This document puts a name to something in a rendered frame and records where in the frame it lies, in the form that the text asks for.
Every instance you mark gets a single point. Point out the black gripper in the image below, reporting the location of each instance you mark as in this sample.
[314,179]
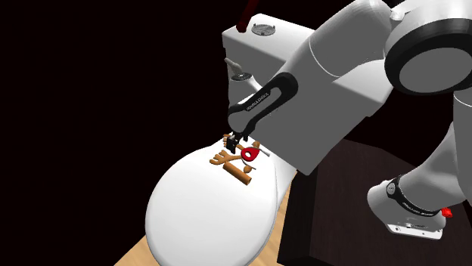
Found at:
[232,143]

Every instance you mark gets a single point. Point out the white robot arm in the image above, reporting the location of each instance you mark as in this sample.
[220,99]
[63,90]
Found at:
[332,110]

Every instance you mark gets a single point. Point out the wooden fork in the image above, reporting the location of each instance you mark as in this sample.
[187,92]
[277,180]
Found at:
[225,157]

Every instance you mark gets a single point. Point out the wooden spoon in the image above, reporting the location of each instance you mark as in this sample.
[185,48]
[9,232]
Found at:
[247,169]

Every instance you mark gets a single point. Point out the wooden cylinder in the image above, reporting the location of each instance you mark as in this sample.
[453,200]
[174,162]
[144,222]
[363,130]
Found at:
[238,174]

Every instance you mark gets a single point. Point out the dark red stick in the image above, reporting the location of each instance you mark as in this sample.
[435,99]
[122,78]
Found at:
[245,20]

